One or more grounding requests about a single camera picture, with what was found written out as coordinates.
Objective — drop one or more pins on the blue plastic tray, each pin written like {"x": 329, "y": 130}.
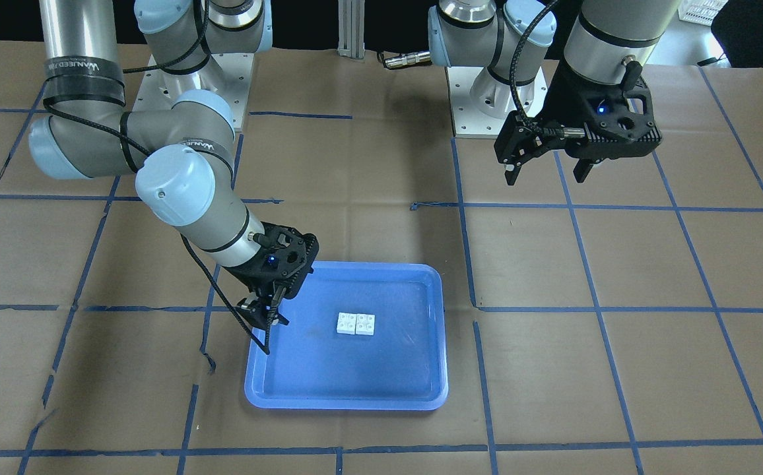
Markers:
{"x": 402, "y": 367}

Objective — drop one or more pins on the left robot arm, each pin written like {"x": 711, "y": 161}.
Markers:
{"x": 514, "y": 39}

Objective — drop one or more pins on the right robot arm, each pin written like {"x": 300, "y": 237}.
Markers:
{"x": 180, "y": 156}

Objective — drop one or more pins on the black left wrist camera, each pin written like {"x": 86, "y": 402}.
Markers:
{"x": 617, "y": 118}

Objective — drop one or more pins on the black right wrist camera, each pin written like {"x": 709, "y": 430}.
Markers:
{"x": 283, "y": 262}

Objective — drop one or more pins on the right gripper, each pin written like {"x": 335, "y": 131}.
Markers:
{"x": 247, "y": 272}

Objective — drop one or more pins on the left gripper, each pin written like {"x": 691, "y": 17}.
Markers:
{"x": 561, "y": 99}

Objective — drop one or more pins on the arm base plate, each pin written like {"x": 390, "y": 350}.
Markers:
{"x": 227, "y": 75}
{"x": 479, "y": 102}

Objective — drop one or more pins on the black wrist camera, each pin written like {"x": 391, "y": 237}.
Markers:
{"x": 283, "y": 262}
{"x": 617, "y": 118}

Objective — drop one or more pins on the aluminium frame post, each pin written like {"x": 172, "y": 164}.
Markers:
{"x": 350, "y": 22}

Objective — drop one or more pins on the white block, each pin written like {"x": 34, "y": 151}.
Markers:
{"x": 365, "y": 324}
{"x": 346, "y": 323}

